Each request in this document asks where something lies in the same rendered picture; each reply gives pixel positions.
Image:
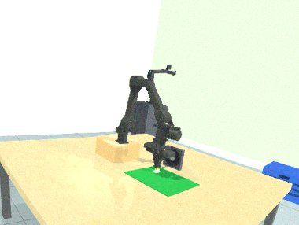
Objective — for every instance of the green circuit board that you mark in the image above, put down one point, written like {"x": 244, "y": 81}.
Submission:
{"x": 162, "y": 180}

